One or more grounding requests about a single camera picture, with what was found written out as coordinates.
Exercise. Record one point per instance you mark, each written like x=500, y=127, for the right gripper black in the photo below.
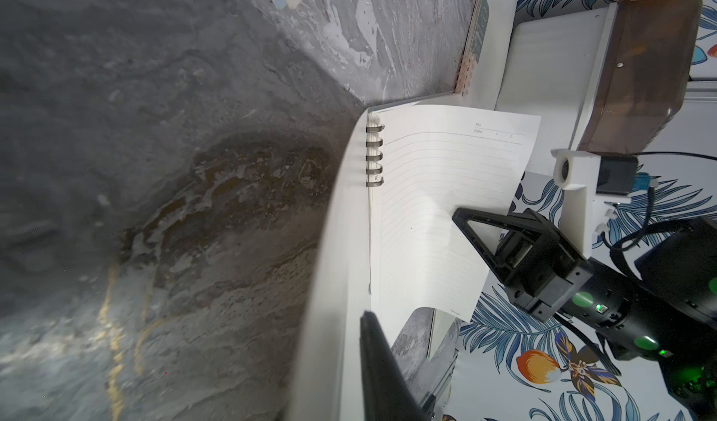
x=538, y=266

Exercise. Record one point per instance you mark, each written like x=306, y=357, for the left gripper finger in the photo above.
x=385, y=393

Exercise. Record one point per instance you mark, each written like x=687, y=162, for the B5 spiral notebook blue label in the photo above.
x=389, y=244

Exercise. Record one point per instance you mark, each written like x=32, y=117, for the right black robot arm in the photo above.
x=662, y=309

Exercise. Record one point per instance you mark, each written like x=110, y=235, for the cream notebook green label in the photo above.
x=484, y=58

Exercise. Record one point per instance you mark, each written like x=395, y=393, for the white storage box brown lid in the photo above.
x=602, y=81

